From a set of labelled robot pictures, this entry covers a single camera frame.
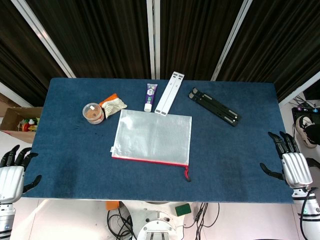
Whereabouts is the clear round lidded container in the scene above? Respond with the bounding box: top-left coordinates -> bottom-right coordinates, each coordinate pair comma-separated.
82,101 -> 105,125

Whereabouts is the white frame post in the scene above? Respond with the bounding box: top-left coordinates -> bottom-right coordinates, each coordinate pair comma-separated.
10,0 -> 77,79
210,0 -> 254,82
146,0 -> 161,80

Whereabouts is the orange white snack packet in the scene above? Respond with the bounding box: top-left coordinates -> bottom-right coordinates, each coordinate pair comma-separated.
98,93 -> 128,120

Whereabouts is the white folding laptop stand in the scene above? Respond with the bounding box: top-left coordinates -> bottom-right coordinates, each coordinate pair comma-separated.
154,71 -> 186,117

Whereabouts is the black floor device with cables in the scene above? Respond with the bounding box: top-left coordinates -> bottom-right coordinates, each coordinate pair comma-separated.
290,96 -> 320,126

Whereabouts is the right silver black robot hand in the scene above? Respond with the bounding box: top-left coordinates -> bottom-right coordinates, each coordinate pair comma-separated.
259,131 -> 314,190

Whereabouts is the black folding laptop stand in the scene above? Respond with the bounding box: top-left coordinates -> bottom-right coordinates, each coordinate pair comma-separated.
187,87 -> 243,128

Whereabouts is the orange block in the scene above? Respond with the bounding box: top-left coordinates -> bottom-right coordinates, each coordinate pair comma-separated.
105,200 -> 121,211

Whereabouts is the red yellow toy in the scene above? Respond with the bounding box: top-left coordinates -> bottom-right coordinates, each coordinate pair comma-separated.
18,118 -> 40,134

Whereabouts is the black curtain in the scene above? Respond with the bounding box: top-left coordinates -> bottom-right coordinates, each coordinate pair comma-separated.
0,0 -> 320,107

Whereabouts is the cardboard box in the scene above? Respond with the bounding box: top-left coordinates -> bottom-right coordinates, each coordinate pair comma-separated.
0,106 -> 44,144

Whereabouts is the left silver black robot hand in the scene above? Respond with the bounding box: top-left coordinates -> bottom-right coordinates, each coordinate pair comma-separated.
0,144 -> 43,204

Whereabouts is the purple white tube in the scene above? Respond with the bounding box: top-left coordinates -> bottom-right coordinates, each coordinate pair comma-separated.
143,83 -> 159,113

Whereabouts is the black cable bundle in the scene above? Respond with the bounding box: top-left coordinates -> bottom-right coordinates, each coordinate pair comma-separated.
106,208 -> 138,240
183,202 -> 221,240

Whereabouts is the green block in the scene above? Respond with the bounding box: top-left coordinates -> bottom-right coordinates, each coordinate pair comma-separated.
174,203 -> 192,217

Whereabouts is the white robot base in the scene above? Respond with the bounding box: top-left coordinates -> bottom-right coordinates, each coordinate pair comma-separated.
124,201 -> 186,240

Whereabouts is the blue table mat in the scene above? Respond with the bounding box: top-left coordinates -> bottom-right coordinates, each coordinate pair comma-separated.
21,77 -> 294,205

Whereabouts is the black white sneaker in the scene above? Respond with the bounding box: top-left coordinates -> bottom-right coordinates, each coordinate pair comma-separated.
295,114 -> 320,149

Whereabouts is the silver mesh zipper pouch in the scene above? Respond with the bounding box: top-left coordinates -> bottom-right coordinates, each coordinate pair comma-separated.
109,109 -> 194,182

